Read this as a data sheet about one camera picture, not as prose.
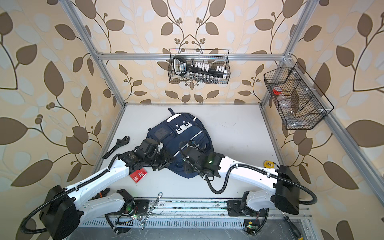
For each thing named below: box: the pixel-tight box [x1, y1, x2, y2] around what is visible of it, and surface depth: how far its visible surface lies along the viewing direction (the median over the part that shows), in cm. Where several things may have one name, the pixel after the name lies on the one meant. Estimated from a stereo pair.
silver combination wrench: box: [138, 192, 163, 230], surface depth 74 cm
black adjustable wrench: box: [102, 136, 130, 159], surface depth 101 cm
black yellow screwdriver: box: [281, 210, 304, 240], surface depth 69 cm
